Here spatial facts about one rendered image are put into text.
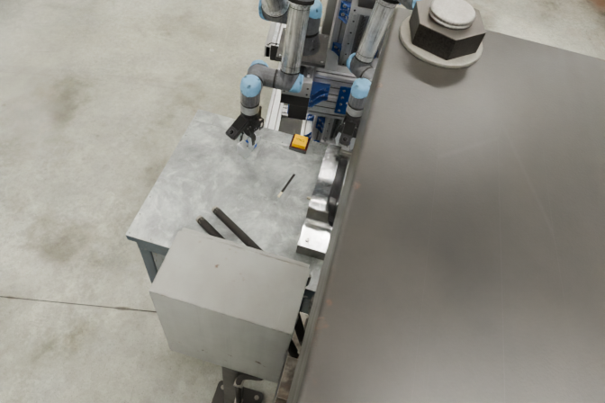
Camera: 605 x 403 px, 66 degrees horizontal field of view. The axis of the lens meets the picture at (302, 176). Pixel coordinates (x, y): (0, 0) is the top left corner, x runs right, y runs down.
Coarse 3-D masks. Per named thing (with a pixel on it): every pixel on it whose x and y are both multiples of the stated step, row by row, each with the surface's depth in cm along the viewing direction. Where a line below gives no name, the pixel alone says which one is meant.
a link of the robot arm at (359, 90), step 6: (360, 78) 179; (354, 84) 177; (360, 84) 177; (366, 84) 177; (354, 90) 178; (360, 90) 176; (366, 90) 176; (354, 96) 179; (360, 96) 178; (366, 96) 179; (348, 102) 184; (354, 102) 181; (360, 102) 180; (354, 108) 183; (360, 108) 183
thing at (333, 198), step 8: (344, 160) 194; (344, 168) 192; (336, 176) 189; (344, 176) 189; (336, 184) 187; (336, 192) 183; (328, 200) 175; (336, 200) 178; (328, 208) 172; (336, 208) 174; (328, 216) 173
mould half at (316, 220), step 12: (324, 156) 194; (336, 156) 195; (324, 168) 191; (336, 168) 191; (324, 180) 187; (324, 192) 180; (312, 204) 174; (324, 204) 174; (312, 216) 176; (324, 216) 174; (312, 228) 176; (324, 228) 176; (300, 240) 172; (312, 240) 173; (324, 240) 173; (300, 252) 175; (312, 252) 172; (324, 252) 170
